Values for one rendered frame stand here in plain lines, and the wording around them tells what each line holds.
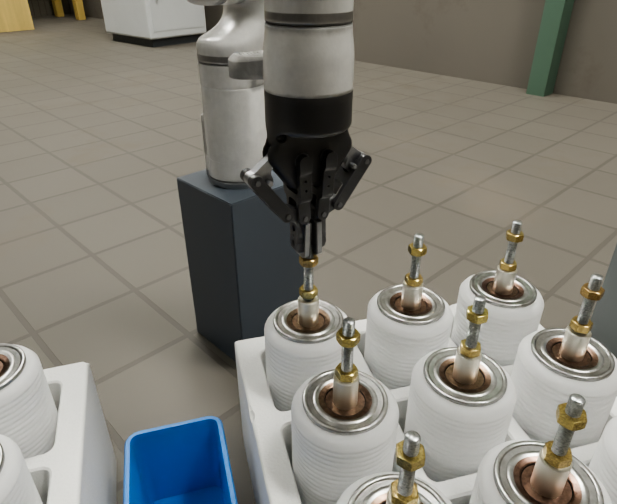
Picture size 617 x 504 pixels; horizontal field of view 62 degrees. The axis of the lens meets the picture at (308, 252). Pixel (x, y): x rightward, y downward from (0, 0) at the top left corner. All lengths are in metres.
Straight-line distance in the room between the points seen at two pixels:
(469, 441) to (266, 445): 0.19
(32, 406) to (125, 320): 0.48
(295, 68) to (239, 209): 0.34
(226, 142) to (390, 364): 0.37
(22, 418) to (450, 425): 0.40
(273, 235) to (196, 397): 0.28
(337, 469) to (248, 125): 0.46
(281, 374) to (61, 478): 0.22
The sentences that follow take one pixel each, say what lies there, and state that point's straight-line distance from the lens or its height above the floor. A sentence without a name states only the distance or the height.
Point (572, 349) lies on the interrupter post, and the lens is 0.56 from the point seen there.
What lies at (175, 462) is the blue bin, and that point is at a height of 0.06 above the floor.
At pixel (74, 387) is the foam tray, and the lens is 0.64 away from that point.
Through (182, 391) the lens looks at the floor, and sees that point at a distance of 0.86.
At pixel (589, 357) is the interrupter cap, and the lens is 0.58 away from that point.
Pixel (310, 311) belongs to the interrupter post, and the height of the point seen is 0.27.
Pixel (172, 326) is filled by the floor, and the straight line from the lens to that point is 0.99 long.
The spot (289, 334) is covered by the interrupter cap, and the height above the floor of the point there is 0.25.
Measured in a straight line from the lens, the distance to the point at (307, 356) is 0.53.
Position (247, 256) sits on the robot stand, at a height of 0.21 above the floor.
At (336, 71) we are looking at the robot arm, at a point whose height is 0.52.
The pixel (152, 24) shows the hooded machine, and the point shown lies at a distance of 4.32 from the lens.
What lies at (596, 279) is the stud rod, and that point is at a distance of 0.52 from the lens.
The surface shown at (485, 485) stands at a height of 0.25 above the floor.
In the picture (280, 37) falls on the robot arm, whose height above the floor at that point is 0.54.
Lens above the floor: 0.59
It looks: 30 degrees down
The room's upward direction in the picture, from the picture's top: straight up
